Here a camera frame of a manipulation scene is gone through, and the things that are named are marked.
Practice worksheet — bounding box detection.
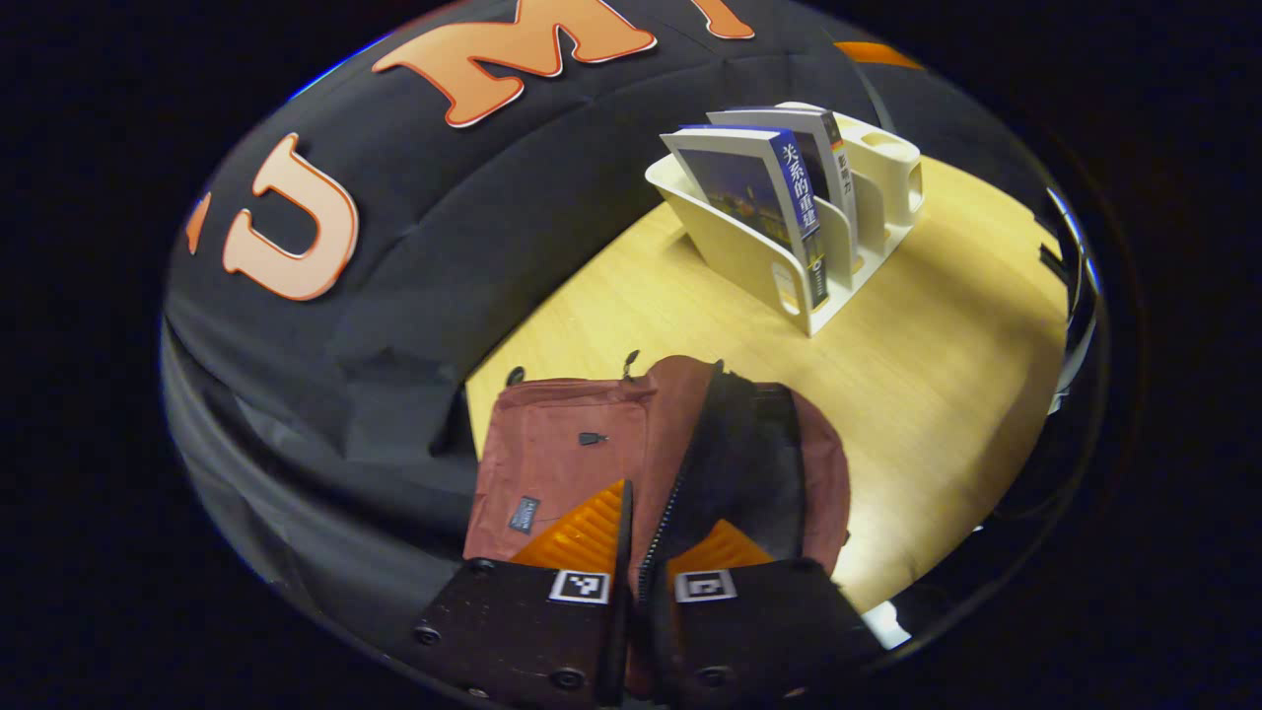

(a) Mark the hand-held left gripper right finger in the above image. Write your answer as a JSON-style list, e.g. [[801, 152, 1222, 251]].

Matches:
[[646, 518, 883, 707]]

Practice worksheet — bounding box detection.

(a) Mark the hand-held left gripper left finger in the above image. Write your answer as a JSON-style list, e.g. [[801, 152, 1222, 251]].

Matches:
[[412, 478, 637, 707]]

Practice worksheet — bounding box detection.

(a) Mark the brown red schoolbag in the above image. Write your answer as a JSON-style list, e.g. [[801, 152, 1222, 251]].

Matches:
[[461, 350, 854, 701]]

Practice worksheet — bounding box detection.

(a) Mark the white plastic bookshelf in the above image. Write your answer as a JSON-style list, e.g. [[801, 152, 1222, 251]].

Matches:
[[646, 102, 928, 339]]

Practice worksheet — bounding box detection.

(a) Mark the blue cover book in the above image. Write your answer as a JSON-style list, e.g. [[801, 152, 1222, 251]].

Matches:
[[659, 123, 831, 312]]

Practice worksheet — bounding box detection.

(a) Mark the white cover portrait book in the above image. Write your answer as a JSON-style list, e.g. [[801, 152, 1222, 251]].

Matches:
[[705, 106, 861, 248]]

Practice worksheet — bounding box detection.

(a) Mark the black backdrop cloth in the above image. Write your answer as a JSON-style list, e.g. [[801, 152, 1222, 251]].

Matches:
[[163, 0, 987, 652]]

